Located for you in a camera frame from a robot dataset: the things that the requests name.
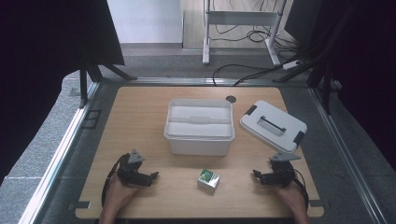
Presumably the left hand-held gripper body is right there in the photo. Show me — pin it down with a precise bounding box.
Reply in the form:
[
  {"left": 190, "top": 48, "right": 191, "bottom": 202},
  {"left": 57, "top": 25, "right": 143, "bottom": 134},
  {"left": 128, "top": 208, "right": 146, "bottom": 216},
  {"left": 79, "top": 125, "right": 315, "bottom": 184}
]
[{"left": 117, "top": 148, "right": 151, "bottom": 188}]

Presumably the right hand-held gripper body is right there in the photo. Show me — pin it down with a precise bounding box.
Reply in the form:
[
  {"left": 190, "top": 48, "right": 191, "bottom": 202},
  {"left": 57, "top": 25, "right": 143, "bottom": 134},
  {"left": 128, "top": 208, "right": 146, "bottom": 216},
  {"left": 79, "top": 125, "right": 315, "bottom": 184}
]
[{"left": 269, "top": 151, "right": 302, "bottom": 189}]

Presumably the small green white carton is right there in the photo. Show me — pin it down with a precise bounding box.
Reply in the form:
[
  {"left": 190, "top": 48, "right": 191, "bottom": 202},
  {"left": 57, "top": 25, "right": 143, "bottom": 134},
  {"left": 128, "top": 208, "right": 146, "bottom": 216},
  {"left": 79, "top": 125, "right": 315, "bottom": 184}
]
[{"left": 196, "top": 168, "right": 221, "bottom": 192}]

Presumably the white plastic storage box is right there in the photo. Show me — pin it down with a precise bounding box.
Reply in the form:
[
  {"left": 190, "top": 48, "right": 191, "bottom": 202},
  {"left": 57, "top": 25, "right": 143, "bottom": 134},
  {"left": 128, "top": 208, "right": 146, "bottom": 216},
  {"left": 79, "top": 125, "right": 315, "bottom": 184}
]
[{"left": 163, "top": 98, "right": 235, "bottom": 157}]

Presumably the white tray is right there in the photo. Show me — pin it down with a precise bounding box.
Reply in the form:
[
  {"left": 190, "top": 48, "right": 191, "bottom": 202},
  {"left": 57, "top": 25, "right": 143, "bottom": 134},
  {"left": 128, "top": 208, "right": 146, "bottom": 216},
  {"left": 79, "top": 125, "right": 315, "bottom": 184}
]
[{"left": 167, "top": 105, "right": 233, "bottom": 138}]

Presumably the person's left hand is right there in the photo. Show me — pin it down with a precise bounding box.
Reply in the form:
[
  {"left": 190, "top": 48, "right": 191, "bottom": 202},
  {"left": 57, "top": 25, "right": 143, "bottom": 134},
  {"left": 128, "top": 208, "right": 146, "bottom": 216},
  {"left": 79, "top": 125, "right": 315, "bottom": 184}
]
[{"left": 104, "top": 173, "right": 141, "bottom": 216}]

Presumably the person's right hand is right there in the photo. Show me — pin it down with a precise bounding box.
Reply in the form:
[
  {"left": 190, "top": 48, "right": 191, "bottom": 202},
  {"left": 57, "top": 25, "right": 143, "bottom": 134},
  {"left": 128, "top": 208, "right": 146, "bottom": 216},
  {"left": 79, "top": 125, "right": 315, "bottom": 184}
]
[{"left": 274, "top": 181, "right": 308, "bottom": 217}]

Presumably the black tripod stand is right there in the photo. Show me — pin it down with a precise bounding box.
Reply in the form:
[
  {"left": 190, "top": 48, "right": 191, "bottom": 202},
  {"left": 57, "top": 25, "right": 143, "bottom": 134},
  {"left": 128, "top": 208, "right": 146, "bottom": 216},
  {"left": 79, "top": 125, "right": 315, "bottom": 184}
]
[
  {"left": 78, "top": 58, "right": 138, "bottom": 109},
  {"left": 273, "top": 46, "right": 334, "bottom": 115}
]

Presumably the white power strip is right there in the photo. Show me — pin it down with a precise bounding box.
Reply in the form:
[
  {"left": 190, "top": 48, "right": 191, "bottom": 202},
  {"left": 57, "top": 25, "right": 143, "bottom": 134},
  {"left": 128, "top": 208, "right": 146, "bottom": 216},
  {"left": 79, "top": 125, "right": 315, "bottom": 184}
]
[{"left": 282, "top": 60, "right": 302, "bottom": 71}]

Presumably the dark curtain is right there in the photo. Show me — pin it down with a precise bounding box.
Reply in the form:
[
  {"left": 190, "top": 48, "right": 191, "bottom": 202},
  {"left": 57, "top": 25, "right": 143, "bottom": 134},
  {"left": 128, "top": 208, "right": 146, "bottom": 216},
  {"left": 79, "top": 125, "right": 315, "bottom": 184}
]
[
  {"left": 0, "top": 0, "right": 126, "bottom": 185},
  {"left": 284, "top": 0, "right": 396, "bottom": 172}
]

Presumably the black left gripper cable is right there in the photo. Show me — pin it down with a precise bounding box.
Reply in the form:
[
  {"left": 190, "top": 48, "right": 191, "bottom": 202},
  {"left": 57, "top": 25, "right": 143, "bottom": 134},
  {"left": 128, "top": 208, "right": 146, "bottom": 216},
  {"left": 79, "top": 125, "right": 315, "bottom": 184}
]
[{"left": 101, "top": 152, "right": 129, "bottom": 208}]

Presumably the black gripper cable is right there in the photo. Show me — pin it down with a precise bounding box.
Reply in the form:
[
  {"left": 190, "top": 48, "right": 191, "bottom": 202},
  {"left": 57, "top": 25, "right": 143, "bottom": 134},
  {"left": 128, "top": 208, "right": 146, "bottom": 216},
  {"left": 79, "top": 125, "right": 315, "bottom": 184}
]
[
  {"left": 292, "top": 169, "right": 310, "bottom": 213},
  {"left": 101, "top": 152, "right": 129, "bottom": 208}
]

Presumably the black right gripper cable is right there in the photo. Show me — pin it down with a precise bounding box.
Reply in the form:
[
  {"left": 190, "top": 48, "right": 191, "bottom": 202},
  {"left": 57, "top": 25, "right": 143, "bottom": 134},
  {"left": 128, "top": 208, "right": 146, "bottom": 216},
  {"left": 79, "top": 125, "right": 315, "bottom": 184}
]
[{"left": 292, "top": 169, "right": 310, "bottom": 213}]

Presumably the white box lid black handle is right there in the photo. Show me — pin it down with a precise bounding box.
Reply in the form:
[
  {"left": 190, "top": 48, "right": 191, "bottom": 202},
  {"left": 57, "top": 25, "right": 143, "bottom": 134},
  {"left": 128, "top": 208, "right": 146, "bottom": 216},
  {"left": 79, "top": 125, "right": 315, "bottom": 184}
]
[{"left": 239, "top": 99, "right": 308, "bottom": 155}]

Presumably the black floor bracket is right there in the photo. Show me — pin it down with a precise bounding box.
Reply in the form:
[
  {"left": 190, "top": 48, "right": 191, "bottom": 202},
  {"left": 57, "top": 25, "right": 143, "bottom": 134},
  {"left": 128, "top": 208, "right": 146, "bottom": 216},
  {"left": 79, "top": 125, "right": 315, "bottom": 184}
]
[{"left": 80, "top": 108, "right": 103, "bottom": 131}]

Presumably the aluminium floor rail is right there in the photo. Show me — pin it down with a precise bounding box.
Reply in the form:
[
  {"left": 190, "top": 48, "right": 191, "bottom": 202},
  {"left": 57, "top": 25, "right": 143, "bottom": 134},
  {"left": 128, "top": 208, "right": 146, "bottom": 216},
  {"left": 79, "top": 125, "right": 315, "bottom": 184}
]
[
  {"left": 309, "top": 88, "right": 389, "bottom": 224},
  {"left": 18, "top": 82, "right": 101, "bottom": 224}
]

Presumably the black floor cable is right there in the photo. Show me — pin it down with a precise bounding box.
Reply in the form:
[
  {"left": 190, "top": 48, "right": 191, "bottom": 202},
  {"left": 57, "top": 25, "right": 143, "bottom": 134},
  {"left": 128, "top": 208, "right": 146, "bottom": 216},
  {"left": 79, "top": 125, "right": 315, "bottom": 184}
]
[{"left": 212, "top": 63, "right": 285, "bottom": 87}]

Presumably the tangle of black cables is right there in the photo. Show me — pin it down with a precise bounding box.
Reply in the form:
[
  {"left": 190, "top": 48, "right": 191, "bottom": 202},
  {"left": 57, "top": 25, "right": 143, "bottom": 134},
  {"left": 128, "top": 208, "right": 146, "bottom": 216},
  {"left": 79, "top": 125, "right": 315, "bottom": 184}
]
[{"left": 214, "top": 23, "right": 301, "bottom": 52}]

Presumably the white metal stand frame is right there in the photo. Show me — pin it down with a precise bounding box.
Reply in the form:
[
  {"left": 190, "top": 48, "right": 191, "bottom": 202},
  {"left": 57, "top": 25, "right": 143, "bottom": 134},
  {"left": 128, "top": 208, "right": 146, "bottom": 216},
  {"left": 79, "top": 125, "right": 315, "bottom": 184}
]
[{"left": 202, "top": 0, "right": 288, "bottom": 66}]

